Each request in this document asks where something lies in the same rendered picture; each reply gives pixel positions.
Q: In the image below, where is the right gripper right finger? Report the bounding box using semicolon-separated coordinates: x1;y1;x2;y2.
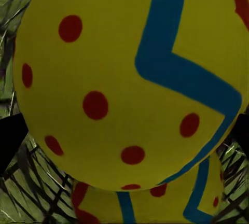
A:
231;114;249;158

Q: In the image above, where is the wicker basket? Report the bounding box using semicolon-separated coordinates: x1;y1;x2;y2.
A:
0;0;249;224

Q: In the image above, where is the easter egg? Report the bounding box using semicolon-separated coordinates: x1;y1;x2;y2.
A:
71;150;225;224
13;0;249;192

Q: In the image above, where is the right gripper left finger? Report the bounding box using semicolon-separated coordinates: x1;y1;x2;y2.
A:
0;114;29;178

